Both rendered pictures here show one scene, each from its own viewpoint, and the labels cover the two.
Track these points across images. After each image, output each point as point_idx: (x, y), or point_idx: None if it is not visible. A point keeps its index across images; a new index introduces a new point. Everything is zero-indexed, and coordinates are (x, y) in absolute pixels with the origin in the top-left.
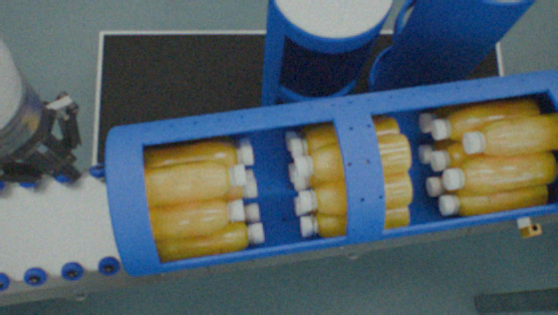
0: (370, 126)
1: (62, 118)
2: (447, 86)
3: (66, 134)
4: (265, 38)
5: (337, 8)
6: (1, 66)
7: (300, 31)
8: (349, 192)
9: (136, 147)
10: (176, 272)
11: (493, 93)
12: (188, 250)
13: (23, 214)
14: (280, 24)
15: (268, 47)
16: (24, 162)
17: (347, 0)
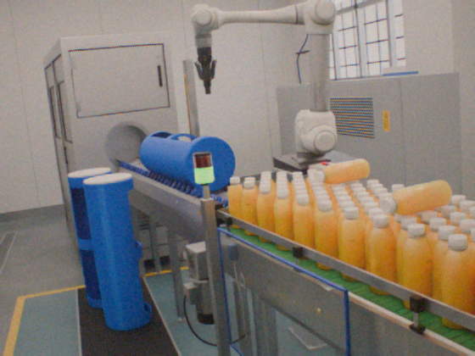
0: (170, 136)
1: (198, 65)
2: (152, 144)
3: (201, 73)
4: (117, 230)
5: (120, 175)
6: None
7: (129, 179)
8: (192, 135)
9: (192, 141)
10: None
11: (153, 137)
12: None
13: None
14: (125, 188)
15: (123, 226)
16: (209, 75)
17: (115, 175)
